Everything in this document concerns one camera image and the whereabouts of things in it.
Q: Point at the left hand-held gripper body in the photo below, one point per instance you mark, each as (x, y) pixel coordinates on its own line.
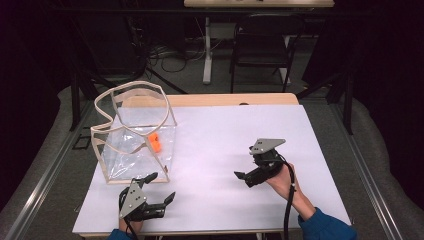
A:
(132, 200)

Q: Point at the white-legged wooden desk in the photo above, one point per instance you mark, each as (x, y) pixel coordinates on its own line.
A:
(207, 50)

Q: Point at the person's right hand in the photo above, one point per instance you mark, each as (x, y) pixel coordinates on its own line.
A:
(281, 183)

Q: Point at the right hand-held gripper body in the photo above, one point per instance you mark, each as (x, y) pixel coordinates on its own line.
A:
(265, 166)

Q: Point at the orange ball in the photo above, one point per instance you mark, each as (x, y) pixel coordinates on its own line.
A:
(153, 137)
(157, 147)

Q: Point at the white table sheet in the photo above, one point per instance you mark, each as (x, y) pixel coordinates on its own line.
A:
(213, 133)

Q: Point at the black metal stand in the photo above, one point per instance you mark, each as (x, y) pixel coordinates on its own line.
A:
(75, 100)
(348, 106)

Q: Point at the person's left hand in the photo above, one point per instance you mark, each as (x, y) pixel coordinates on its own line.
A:
(131, 226)

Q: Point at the small black floor frame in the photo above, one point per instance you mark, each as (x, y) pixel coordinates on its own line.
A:
(76, 146)

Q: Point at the clear plastic bag beige trim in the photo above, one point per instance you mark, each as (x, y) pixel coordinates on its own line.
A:
(133, 160)

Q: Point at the metal floor rail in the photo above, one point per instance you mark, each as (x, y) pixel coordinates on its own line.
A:
(370, 186)
(43, 183)

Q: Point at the black curtain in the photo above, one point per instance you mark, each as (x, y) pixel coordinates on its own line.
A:
(393, 83)
(23, 100)

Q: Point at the black folding chair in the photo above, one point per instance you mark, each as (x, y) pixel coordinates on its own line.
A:
(260, 43)

